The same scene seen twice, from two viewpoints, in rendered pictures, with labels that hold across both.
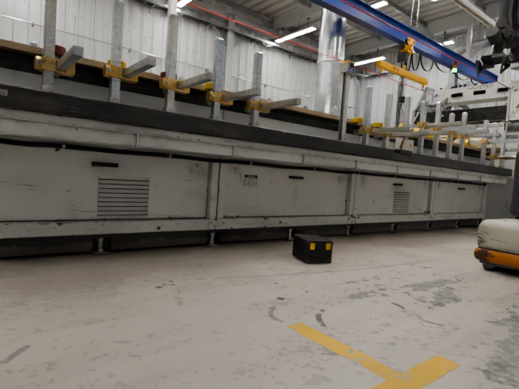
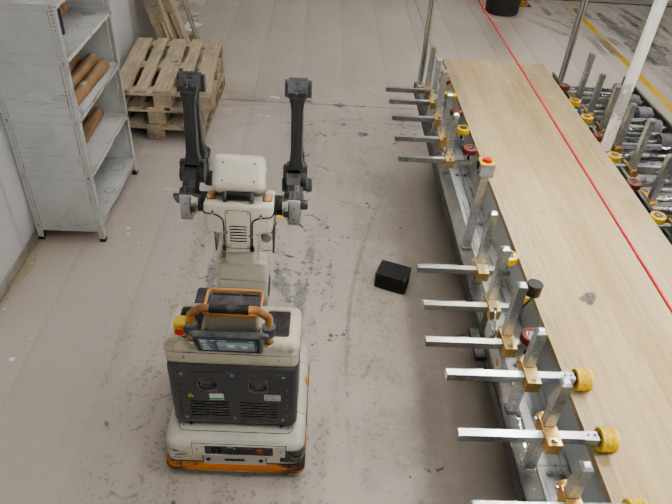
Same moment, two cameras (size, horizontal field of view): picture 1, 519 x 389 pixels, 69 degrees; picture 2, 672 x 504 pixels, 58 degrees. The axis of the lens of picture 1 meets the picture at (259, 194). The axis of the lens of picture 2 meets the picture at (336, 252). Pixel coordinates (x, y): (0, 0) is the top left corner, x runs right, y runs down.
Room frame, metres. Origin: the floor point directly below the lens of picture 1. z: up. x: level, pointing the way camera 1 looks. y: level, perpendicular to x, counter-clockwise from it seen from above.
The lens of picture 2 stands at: (3.44, -2.97, 2.62)
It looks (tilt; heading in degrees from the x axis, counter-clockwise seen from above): 39 degrees down; 125
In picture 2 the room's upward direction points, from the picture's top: 4 degrees clockwise
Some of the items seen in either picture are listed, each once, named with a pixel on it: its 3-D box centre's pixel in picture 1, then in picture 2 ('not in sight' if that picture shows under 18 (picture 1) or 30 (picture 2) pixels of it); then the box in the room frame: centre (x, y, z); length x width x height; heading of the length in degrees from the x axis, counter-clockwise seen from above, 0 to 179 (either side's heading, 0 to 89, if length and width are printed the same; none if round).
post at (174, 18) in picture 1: (171, 66); (438, 105); (1.77, 0.45, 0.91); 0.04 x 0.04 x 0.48; 38
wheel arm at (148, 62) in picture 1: (131, 72); (420, 102); (1.58, 0.56, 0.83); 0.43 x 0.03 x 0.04; 38
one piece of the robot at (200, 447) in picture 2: not in sight; (239, 449); (2.26, -1.91, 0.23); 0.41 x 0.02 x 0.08; 38
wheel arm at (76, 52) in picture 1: (64, 63); (415, 90); (1.42, 0.76, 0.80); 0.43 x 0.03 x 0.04; 38
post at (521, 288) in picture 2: (405, 126); (508, 327); (3.02, -1.12, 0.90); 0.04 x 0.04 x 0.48; 38
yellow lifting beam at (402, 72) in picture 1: (404, 72); not in sight; (7.61, -2.70, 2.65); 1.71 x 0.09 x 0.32; 128
